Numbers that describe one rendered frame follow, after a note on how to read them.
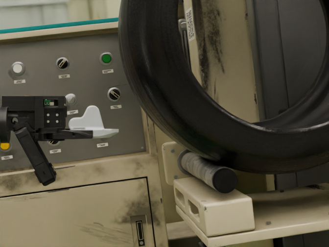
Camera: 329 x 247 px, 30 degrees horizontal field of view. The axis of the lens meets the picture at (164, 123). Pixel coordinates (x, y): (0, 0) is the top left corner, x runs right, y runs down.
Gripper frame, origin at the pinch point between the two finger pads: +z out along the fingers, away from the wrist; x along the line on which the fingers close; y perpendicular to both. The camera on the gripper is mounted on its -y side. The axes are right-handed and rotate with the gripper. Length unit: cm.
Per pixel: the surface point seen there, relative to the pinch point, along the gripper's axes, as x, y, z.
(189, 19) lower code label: 33.5, 26.1, 20.5
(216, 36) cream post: 26.6, 21.5, 25.7
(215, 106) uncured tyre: -11.8, 5.4, 17.1
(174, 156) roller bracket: 24.0, -6.3, 15.4
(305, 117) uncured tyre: 14.9, 2.7, 43.3
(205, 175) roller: -4.4, -7.3, 17.0
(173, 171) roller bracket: 24.0, -9.9, 15.2
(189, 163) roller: 13.4, -7.0, 17.1
